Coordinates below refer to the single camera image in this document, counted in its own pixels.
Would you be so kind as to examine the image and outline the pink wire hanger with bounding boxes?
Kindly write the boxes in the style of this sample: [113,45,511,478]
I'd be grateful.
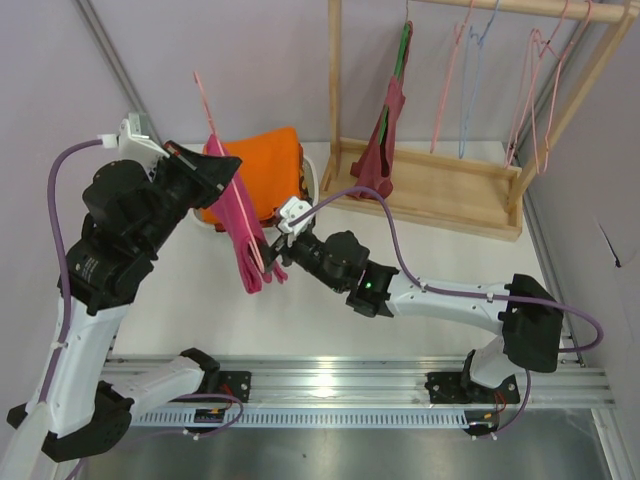
[430,0,475,153]
[504,1,573,174]
[533,0,594,175]
[193,71,266,274]

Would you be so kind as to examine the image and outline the pink trousers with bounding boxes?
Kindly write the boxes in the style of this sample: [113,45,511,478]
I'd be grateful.
[201,127,300,294]

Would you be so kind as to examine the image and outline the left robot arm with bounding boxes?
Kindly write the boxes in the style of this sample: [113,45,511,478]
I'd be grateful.
[1,141,241,479]

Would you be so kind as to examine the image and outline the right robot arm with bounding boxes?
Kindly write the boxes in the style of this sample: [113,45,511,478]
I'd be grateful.
[259,231,563,404]

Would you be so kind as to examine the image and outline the green plastic hanger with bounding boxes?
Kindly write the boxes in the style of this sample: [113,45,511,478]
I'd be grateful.
[378,2,413,146]

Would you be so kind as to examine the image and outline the orange folded cloth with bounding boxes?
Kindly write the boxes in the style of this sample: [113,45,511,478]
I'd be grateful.
[199,127,304,226]

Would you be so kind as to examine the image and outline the white laundry basket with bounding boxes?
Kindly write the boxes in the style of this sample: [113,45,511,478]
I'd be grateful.
[187,154,320,233]

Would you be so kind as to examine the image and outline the maroon tank top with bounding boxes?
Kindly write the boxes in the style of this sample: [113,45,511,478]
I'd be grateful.
[350,76,406,199]

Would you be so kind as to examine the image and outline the wooden clothes rack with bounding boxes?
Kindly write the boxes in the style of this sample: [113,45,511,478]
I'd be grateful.
[320,1,639,242]

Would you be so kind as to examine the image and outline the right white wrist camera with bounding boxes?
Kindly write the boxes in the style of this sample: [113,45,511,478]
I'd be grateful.
[277,196,315,240]

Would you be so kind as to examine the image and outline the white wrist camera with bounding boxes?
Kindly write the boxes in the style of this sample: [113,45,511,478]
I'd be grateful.
[98,112,169,175]
[277,196,315,240]

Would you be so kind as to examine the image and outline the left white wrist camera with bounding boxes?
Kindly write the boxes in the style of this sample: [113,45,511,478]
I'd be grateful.
[98,112,169,175]

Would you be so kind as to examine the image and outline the aluminium mounting rail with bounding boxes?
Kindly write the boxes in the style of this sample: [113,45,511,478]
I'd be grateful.
[217,356,615,409]

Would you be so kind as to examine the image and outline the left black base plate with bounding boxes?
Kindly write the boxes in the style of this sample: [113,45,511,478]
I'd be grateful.
[198,370,252,402]

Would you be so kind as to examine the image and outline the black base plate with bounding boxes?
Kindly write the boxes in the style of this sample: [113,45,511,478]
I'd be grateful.
[424,371,521,405]
[198,370,252,402]

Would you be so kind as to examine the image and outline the white slotted cable duct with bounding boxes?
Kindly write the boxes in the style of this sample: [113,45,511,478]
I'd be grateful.
[132,406,496,429]

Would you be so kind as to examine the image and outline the blue wire hanger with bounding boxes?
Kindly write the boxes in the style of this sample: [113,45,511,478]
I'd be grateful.
[458,1,500,159]

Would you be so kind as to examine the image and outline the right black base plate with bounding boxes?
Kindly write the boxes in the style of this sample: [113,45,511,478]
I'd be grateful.
[424,371,521,405]

